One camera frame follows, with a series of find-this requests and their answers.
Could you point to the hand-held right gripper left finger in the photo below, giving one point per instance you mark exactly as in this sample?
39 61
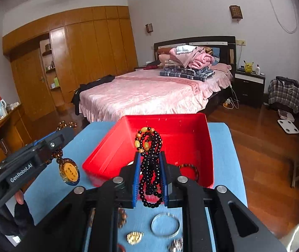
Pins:
136 181

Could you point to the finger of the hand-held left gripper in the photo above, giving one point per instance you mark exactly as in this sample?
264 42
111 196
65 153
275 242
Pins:
49 154
57 136

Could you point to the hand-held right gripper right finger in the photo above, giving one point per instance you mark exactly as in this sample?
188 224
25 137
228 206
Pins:
165 182

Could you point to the red plastic box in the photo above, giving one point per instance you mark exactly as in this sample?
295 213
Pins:
183 136

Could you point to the person's left hand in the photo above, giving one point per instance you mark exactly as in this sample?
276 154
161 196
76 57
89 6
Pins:
20 215

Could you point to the wooden desk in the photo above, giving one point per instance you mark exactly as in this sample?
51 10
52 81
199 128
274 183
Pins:
12 128

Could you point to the silver bangle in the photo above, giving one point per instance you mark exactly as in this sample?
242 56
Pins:
152 227

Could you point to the blue table mat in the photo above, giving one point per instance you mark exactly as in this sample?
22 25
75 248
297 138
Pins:
225 168

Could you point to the light blue kettle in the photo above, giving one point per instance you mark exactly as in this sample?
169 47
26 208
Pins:
1 110

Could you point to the black garment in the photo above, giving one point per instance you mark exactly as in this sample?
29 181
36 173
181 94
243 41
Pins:
97 82

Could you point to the bed with pink bedspread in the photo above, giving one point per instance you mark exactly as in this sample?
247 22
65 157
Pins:
149 94

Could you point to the wooden wardrobe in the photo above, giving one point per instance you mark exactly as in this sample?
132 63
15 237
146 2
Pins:
86 47

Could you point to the white power strip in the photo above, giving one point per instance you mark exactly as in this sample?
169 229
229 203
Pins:
227 104

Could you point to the folded plaid blanket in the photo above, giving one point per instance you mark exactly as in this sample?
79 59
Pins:
186 74

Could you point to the black and white nightstand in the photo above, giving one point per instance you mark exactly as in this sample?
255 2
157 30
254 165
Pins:
249 89

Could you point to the pile of pink clothes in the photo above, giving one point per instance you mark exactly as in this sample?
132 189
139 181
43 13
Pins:
196 57

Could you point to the white bathroom scale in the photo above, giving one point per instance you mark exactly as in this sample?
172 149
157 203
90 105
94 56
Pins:
288 126

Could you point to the yellow plush toy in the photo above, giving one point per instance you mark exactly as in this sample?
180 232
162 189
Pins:
248 67

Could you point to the white lotion bottle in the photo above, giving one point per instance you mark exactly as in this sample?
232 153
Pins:
257 70

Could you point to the plaid bag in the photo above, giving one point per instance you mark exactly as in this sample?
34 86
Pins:
284 94

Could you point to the small wooden wall lamp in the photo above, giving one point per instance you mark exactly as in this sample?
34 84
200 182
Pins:
149 28

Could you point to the wall socket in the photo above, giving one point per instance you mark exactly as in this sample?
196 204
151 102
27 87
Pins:
240 42

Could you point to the large wooden wall lamp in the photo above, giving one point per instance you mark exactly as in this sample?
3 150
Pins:
236 11

